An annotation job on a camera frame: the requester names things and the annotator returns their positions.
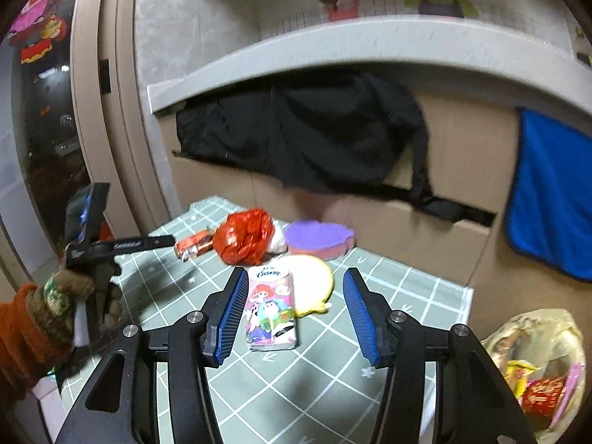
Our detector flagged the yellow snack wrapper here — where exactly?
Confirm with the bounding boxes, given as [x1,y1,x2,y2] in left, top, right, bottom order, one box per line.
[503,361,535,401]

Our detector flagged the pink plastic piece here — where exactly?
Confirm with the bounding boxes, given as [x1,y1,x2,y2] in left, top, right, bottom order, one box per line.
[552,363,581,426]

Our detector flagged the green grid table mat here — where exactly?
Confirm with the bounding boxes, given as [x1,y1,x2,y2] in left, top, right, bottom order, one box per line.
[46,196,475,444]

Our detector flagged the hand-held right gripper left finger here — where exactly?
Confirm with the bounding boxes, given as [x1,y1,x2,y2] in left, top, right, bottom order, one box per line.
[53,268,249,444]

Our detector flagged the person's left forearm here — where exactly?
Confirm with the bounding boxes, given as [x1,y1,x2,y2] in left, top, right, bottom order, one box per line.
[0,282,77,401]

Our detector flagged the red foil wrapper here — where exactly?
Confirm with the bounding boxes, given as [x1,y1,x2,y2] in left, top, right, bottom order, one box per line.
[213,208,277,266]

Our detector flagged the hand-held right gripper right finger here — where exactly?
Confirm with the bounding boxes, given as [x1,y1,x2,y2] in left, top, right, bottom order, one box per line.
[343,268,539,444]

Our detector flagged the red festive window decal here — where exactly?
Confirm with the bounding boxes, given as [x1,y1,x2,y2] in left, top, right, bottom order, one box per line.
[9,0,70,63]

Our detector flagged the brown door frame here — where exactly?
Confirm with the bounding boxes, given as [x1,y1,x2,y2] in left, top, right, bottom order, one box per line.
[69,0,186,236]

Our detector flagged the yellow plastic bin liner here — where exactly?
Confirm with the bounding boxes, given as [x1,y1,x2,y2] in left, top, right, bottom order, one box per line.
[481,310,587,444]

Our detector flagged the red paper cup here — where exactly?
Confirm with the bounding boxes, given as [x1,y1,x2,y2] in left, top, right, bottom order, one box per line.
[522,376,567,419]

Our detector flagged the cartoon print tissue pack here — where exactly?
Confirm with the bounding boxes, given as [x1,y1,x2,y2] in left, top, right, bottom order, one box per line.
[246,266,299,351]

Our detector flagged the red snack packet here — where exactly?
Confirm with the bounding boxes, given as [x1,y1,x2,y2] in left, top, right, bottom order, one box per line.
[174,229,214,263]

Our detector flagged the black fabric bag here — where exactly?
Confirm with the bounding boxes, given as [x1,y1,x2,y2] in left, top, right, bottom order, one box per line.
[176,71,498,223]

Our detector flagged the white crumpled paper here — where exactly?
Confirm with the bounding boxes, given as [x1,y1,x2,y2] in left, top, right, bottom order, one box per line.
[269,224,288,254]

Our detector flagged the purple sponge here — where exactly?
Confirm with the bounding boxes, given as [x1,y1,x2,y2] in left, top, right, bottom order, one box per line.
[283,221,357,261]

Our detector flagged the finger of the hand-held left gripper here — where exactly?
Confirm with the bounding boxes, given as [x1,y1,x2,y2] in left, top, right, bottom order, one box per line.
[139,235,177,249]

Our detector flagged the person's left hand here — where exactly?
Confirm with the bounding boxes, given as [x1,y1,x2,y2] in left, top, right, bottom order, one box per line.
[25,270,123,350]

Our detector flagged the blue towel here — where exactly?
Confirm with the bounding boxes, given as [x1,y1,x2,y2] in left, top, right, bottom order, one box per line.
[504,107,592,284]

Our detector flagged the yellow round scrubber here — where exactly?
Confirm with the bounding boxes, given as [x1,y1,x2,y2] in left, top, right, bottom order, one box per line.
[287,255,334,317]

